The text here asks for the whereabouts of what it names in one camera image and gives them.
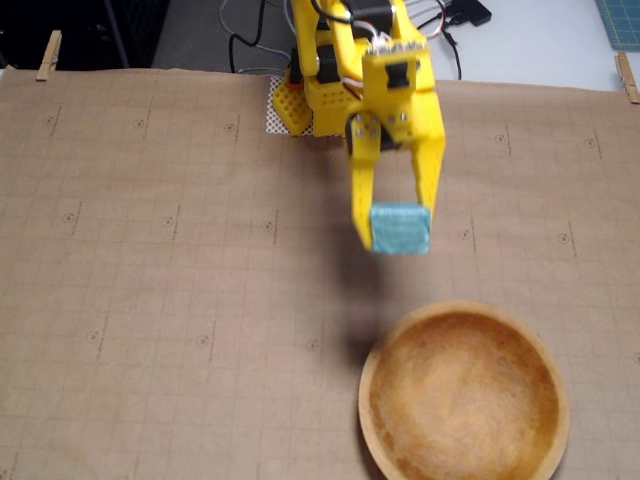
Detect black adapter box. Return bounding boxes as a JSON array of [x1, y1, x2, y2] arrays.
[[442, 0, 494, 29]]

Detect wooden clothespin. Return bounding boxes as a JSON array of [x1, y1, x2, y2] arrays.
[[35, 29, 63, 82], [613, 51, 640, 105]]

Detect black base cable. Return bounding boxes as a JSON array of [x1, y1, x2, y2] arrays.
[[228, 0, 266, 74]]

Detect black cable with plug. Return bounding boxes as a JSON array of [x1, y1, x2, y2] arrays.
[[442, 19, 464, 81]]

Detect black camera cable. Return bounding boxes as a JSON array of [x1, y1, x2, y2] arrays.
[[307, 0, 361, 24]]

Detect green cutting mat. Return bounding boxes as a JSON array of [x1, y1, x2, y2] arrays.
[[594, 0, 640, 50]]

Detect thick white cable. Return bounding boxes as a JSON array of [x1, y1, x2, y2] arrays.
[[407, 0, 447, 39]]

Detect round wooden bowl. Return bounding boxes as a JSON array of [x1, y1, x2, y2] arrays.
[[357, 299, 571, 480]]

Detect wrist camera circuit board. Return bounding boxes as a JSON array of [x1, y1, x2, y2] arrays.
[[366, 40, 430, 55]]

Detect brown gridded paper mat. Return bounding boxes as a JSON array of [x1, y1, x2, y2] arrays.
[[0, 67, 640, 480]]

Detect white perforated mat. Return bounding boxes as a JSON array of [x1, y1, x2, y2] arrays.
[[264, 76, 346, 139]]

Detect blue block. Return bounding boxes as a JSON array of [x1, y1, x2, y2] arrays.
[[368, 202, 432, 257]]

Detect yellow robot base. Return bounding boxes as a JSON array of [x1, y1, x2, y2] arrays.
[[272, 74, 364, 139]]

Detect grey metal leg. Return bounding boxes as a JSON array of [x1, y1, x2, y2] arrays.
[[102, 0, 132, 69]]

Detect thin white cable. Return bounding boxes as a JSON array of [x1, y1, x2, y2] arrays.
[[218, 0, 296, 56]]

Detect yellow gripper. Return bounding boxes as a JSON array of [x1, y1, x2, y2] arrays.
[[347, 47, 447, 252]]

